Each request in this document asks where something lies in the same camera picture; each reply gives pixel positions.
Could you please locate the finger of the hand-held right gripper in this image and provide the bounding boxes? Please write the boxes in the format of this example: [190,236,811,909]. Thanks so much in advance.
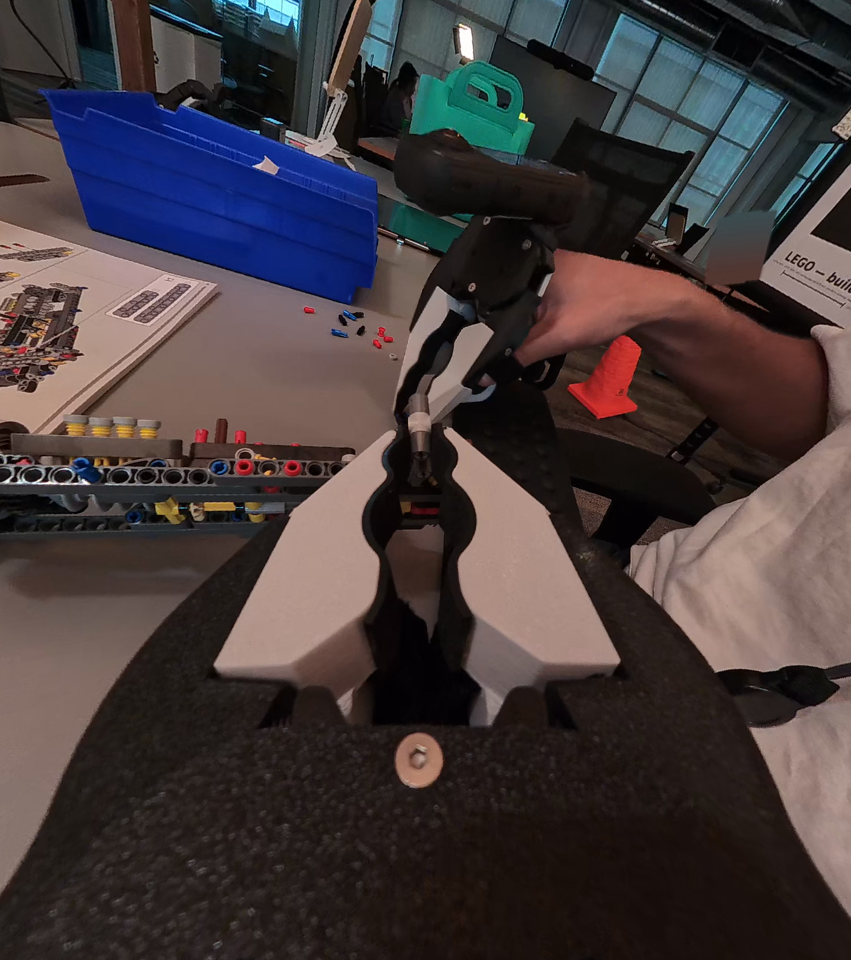
[394,288,466,421]
[424,322,503,420]

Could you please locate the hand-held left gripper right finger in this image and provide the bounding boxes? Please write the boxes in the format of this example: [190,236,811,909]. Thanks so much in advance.
[436,426,622,727]

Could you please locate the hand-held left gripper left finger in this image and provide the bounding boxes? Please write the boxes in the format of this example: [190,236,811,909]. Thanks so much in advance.
[213,429,400,727]

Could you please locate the grey lego car chassis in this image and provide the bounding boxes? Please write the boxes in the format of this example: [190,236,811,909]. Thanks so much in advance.
[0,416,445,537]

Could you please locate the tan board on white arm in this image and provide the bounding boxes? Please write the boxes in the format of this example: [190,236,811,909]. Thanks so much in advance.
[286,0,374,160]

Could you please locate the person's right forearm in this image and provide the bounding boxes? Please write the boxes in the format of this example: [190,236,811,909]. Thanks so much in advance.
[661,273,833,460]

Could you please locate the scattered small lego pins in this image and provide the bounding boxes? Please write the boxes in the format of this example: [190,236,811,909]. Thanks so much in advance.
[301,303,399,364]

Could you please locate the lego instruction booklet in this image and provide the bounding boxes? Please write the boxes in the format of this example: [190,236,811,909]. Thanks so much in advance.
[0,213,220,440]

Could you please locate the person's right hand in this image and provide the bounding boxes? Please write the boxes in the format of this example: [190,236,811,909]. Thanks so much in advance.
[515,249,680,367]

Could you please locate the black perforated mat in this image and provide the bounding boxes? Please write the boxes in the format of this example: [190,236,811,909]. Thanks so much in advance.
[463,378,719,560]

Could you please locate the orange traffic cone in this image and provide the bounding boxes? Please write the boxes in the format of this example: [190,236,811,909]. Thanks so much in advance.
[566,334,643,420]

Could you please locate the black mesh office chair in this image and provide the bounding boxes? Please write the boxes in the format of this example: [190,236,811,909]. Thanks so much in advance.
[545,118,697,252]

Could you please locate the large dark screen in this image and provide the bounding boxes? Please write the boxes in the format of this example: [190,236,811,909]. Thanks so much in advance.
[487,35,619,165]

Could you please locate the white printed t-shirt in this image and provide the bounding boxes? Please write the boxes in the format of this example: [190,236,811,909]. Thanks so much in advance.
[629,288,851,960]

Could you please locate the blue plastic bin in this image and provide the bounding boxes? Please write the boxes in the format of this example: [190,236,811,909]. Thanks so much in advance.
[39,87,382,292]

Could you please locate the large grid window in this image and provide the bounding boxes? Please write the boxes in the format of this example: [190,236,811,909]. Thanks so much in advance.
[590,11,843,249]

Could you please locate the green tote with handle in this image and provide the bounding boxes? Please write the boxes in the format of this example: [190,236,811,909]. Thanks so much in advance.
[388,61,537,256]

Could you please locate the black strap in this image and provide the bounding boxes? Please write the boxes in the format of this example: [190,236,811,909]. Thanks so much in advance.
[716,633,851,730]

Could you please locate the wooden post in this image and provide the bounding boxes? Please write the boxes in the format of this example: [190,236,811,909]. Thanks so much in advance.
[112,0,158,95]

